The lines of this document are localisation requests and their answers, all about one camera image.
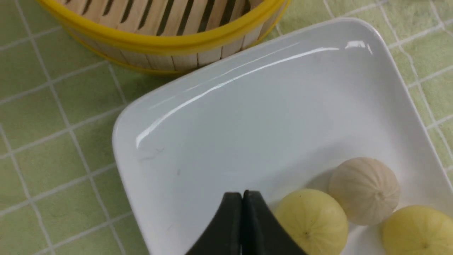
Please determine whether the white square plate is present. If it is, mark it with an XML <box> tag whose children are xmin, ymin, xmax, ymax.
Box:
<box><xmin>112</xmin><ymin>18</ymin><xmax>452</xmax><ymax>255</ymax></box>

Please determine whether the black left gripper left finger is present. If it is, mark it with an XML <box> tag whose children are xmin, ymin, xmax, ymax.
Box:
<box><xmin>186</xmin><ymin>192</ymin><xmax>242</xmax><ymax>255</ymax></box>

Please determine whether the yellow steamed bun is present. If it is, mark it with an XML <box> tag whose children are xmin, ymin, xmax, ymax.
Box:
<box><xmin>274</xmin><ymin>189</ymin><xmax>349</xmax><ymax>255</ymax></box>
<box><xmin>381</xmin><ymin>205</ymin><xmax>453</xmax><ymax>255</ymax></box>

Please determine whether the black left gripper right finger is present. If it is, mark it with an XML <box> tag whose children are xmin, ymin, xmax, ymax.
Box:
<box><xmin>242</xmin><ymin>190</ymin><xmax>306</xmax><ymax>255</ymax></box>

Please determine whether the bamboo steamer basket yellow rim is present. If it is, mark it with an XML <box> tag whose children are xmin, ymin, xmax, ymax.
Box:
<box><xmin>39</xmin><ymin>0</ymin><xmax>290</xmax><ymax>74</ymax></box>

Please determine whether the white steamed bun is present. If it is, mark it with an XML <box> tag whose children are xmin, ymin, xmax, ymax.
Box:
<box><xmin>327</xmin><ymin>157</ymin><xmax>401</xmax><ymax>226</ymax></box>

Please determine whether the yellow steamed bun on plate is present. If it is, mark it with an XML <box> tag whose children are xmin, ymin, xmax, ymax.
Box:
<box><xmin>381</xmin><ymin>205</ymin><xmax>453</xmax><ymax>255</ymax></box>

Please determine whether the green checked tablecloth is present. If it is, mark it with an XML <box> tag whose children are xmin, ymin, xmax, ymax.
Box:
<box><xmin>0</xmin><ymin>0</ymin><xmax>452</xmax><ymax>255</ymax></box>

